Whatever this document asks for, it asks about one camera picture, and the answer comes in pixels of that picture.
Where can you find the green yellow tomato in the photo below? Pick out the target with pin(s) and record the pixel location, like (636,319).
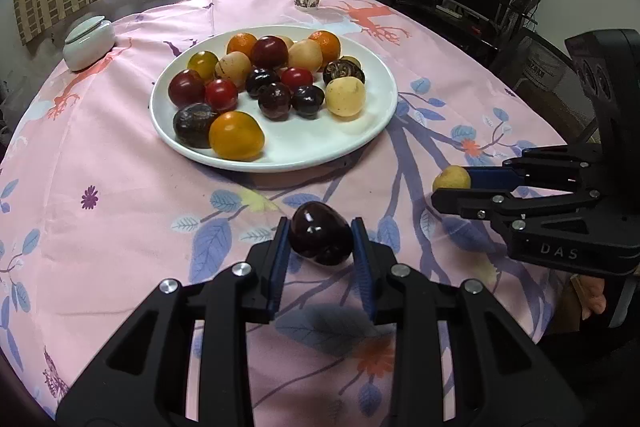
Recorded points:
(204,64)

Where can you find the small dark cherry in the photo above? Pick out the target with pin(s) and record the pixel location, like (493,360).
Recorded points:
(307,101)

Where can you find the yellow orange tomato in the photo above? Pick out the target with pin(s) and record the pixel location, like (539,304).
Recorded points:
(236,136)

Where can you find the white oval plate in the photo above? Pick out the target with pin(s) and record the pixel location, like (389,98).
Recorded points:
(296,142)

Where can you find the large yellow pear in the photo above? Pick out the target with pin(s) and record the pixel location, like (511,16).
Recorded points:
(305,54)

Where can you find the dark red cherry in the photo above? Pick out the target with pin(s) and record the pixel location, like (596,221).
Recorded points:
(275,102)

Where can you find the small green yellow fruit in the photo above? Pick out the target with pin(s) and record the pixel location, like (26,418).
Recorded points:
(455,177)

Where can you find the dark purple cherry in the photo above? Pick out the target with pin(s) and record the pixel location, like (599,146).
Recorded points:
(320,234)

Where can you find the small orange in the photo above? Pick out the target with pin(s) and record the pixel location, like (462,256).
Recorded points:
(241,42)

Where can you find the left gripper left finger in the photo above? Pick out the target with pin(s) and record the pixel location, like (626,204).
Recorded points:
(180,358)

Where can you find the large orange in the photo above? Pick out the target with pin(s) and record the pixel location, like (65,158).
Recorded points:
(330,45)

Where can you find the striped pepino melon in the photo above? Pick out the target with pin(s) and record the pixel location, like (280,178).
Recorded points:
(235,67)

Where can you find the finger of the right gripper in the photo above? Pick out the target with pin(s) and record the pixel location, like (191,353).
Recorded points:
(480,204)
(494,178)

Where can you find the pink floral tablecloth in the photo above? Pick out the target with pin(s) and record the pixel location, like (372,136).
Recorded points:
(96,210)

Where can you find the dark red plum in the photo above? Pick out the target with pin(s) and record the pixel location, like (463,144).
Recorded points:
(186,88)

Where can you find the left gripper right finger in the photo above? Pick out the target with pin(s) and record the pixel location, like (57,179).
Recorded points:
(460,358)

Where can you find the large red plum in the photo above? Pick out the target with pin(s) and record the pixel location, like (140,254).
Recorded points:
(269,52)

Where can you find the small red cherry tomato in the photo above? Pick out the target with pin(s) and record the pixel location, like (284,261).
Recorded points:
(221,95)

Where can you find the small tan longan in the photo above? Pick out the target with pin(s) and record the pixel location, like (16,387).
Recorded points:
(288,41)

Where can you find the person's hand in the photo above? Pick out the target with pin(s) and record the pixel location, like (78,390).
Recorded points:
(593,299)

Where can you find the round tan pear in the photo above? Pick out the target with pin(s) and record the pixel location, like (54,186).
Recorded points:
(351,59)

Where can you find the pale yellow round fruit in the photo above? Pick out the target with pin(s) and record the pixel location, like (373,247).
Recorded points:
(345,96)

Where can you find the dark water chestnut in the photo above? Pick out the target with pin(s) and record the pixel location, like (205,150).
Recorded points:
(192,123)
(342,68)

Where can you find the white lidded ceramic jar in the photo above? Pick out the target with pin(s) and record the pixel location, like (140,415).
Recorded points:
(89,41)

